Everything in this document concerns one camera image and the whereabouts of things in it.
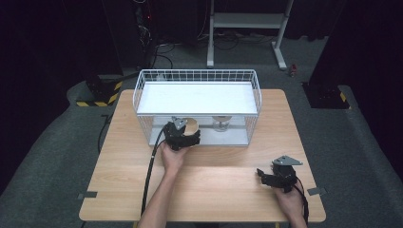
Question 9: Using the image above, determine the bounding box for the thin black cable beside table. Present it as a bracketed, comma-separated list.
[97, 113, 112, 155]

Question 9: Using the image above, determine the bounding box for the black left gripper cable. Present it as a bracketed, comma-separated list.
[140, 124, 169, 218]

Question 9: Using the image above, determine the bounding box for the person's left hand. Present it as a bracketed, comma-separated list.
[160, 142, 192, 174]

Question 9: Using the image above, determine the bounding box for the bundle of floor cables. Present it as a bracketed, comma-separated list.
[197, 29, 278, 51]

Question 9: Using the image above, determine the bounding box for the black equipment rack with wires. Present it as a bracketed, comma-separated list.
[131, 0, 160, 69]

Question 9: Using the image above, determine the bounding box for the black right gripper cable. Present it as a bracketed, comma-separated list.
[294, 180, 311, 226]

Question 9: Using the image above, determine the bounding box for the black base with yellow corner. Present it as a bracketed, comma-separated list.
[301, 81, 352, 110]

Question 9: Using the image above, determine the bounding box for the black yellow striped base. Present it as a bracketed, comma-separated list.
[75, 75, 124, 108]

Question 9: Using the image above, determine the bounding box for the white metal stand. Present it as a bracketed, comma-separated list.
[206, 0, 295, 71]

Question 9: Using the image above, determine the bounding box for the black floor cable loop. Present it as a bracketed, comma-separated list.
[154, 42, 176, 70]

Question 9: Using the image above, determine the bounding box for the white wire shelf rack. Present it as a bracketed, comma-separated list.
[132, 68, 263, 147]

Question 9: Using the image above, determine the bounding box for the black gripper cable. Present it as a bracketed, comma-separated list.
[140, 124, 169, 218]
[294, 180, 311, 226]

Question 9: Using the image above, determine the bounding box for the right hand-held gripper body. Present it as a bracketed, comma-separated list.
[271, 155, 304, 194]

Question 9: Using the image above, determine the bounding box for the grey tape strip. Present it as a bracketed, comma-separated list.
[306, 187, 328, 197]
[77, 191, 99, 200]

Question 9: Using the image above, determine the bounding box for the cream ceramic mug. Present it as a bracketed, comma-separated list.
[182, 117, 201, 137]

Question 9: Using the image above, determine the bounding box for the person's right hand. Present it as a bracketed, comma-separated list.
[273, 180, 306, 220]

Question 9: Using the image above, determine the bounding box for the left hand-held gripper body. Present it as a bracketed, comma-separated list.
[163, 116, 198, 152]

